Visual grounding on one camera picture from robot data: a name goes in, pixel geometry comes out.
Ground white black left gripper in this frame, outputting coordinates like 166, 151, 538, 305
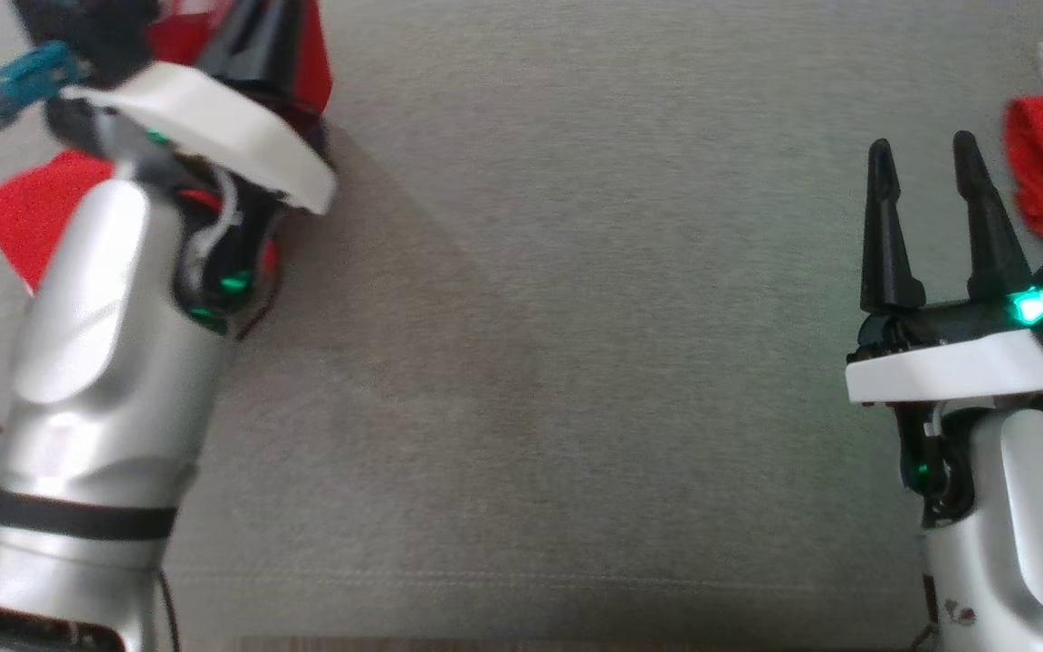
58, 0, 340, 218

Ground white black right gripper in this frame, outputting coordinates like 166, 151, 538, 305
845, 131, 1043, 406

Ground red mesh shorts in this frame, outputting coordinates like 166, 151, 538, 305
0, 0, 334, 295

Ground black cable with teal plug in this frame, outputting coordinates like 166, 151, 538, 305
0, 41, 88, 236

